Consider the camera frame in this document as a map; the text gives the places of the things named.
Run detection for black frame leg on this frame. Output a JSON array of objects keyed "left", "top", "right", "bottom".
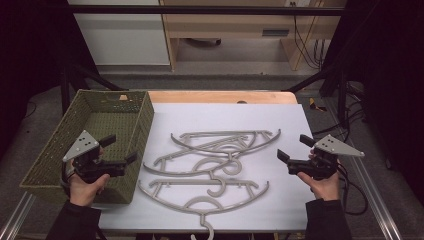
[
  {"left": 59, "top": 62, "right": 128, "bottom": 115},
  {"left": 282, "top": 62, "right": 349, "bottom": 128}
]

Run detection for black horizontal frame bar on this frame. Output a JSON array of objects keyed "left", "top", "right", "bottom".
[{"left": 66, "top": 4, "right": 346, "bottom": 17}]

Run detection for white cabinet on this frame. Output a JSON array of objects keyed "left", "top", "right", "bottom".
[{"left": 67, "top": 0, "right": 171, "bottom": 66}]

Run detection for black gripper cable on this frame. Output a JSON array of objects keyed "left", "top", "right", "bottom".
[
  {"left": 60, "top": 161, "right": 73, "bottom": 189},
  {"left": 336, "top": 163, "right": 370, "bottom": 216}
]

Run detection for green woven basket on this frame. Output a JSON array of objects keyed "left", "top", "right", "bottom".
[{"left": 19, "top": 89, "right": 155, "bottom": 205}]

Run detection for black floor cable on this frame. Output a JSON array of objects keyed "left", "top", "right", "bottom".
[{"left": 312, "top": 99, "right": 366, "bottom": 144}]

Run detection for white board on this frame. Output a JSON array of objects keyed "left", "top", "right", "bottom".
[{"left": 98, "top": 102, "right": 317, "bottom": 233}]

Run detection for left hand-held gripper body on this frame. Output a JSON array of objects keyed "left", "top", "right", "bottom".
[{"left": 62, "top": 129, "right": 128, "bottom": 184}]

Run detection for wooden desk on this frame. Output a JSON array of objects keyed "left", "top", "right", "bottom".
[{"left": 159, "top": 0, "right": 348, "bottom": 72}]

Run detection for black hanging cables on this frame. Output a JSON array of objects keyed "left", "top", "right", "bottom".
[{"left": 289, "top": 1, "right": 326, "bottom": 70}]

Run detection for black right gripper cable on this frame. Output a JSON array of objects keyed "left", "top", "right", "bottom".
[{"left": 336, "top": 163, "right": 370, "bottom": 216}]

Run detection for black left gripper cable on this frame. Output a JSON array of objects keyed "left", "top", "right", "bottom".
[{"left": 60, "top": 161, "right": 73, "bottom": 189}]

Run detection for grey power strip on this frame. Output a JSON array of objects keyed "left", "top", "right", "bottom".
[{"left": 261, "top": 29, "right": 290, "bottom": 37}]

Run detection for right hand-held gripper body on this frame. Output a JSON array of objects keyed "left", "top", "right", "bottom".
[{"left": 286, "top": 134, "right": 366, "bottom": 181}]

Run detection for yellow and black tool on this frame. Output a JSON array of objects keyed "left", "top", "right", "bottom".
[{"left": 308, "top": 97, "right": 328, "bottom": 113}]

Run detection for aluminium rail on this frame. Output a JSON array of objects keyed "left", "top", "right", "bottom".
[
  {"left": 0, "top": 192, "right": 37, "bottom": 240},
  {"left": 346, "top": 156, "right": 403, "bottom": 240}
]

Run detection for person's right hand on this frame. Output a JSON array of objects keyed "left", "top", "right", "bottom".
[{"left": 296, "top": 170, "right": 342, "bottom": 202}]

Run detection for person's left hand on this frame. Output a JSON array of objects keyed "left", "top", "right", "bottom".
[{"left": 68, "top": 172, "right": 111, "bottom": 208}]

